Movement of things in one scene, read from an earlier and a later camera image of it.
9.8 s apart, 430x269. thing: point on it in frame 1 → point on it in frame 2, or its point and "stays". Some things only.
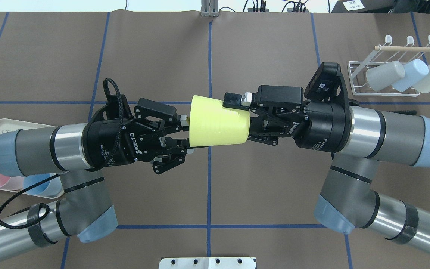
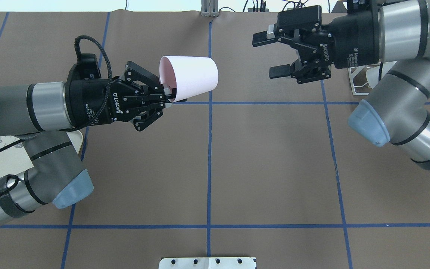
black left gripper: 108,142 → 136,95
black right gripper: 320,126 → 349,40
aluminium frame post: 209,8 stays
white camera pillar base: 207,263 stays
